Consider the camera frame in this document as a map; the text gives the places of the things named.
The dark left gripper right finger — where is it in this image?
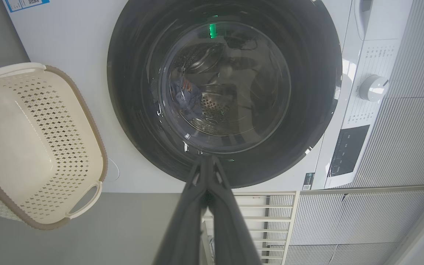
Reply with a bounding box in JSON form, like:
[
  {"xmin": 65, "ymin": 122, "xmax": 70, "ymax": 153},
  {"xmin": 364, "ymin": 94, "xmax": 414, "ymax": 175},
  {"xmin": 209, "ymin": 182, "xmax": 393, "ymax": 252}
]
[{"xmin": 206, "ymin": 156, "xmax": 262, "ymax": 265}]

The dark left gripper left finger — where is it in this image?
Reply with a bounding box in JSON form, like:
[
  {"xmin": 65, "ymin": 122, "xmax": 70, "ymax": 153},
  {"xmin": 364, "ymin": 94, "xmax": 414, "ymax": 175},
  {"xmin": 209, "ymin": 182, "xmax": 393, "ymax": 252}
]
[{"xmin": 153, "ymin": 156, "xmax": 212, "ymax": 265}]

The blue garment with cream collar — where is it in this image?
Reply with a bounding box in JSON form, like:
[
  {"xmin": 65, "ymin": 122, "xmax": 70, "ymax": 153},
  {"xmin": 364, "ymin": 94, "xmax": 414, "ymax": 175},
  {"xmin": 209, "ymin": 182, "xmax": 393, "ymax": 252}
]
[{"xmin": 171, "ymin": 75, "xmax": 203, "ymax": 113}]

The black round glass washer door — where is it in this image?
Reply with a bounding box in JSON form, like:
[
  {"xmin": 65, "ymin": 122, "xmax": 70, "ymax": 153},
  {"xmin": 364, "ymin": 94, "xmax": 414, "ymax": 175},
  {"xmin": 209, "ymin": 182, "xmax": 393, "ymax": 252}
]
[{"xmin": 107, "ymin": 0, "xmax": 343, "ymax": 188}]

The cream perforated laundry basket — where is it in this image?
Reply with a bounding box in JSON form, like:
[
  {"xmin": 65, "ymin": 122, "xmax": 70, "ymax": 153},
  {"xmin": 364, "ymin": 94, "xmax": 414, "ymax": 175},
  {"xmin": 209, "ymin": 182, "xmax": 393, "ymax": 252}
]
[{"xmin": 0, "ymin": 63, "xmax": 108, "ymax": 230}]

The white front-load washing machine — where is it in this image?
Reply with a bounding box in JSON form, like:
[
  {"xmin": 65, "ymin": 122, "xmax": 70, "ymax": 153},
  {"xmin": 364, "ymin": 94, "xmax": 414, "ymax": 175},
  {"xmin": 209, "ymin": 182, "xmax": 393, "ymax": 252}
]
[{"xmin": 2, "ymin": 0, "xmax": 415, "ymax": 194}]

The white metal rack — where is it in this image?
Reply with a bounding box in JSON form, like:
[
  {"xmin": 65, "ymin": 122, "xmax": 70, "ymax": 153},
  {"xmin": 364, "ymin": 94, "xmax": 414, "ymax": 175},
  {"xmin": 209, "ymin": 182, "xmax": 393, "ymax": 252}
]
[{"xmin": 201, "ymin": 191, "xmax": 301, "ymax": 265}]

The round white filter cover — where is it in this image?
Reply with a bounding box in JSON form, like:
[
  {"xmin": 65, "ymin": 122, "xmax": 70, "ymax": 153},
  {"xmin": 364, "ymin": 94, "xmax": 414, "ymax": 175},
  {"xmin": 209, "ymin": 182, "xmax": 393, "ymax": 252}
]
[{"xmin": 103, "ymin": 158, "xmax": 120, "ymax": 183}]

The perforated steel washer drum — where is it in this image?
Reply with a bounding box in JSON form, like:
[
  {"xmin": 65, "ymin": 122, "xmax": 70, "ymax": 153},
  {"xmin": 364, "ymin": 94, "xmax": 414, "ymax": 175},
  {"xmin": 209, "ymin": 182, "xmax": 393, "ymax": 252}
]
[{"xmin": 160, "ymin": 22, "xmax": 292, "ymax": 153}]

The white round control knob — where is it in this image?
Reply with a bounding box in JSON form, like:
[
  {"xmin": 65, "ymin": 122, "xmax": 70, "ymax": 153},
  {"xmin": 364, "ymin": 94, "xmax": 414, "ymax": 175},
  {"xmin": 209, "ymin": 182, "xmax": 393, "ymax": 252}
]
[{"xmin": 359, "ymin": 75, "xmax": 389, "ymax": 102}]

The blue energy label sticker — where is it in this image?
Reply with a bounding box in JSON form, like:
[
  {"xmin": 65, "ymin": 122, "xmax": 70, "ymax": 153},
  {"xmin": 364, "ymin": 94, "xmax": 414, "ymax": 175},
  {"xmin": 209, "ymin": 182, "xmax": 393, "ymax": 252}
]
[{"xmin": 4, "ymin": 0, "xmax": 50, "ymax": 13}]

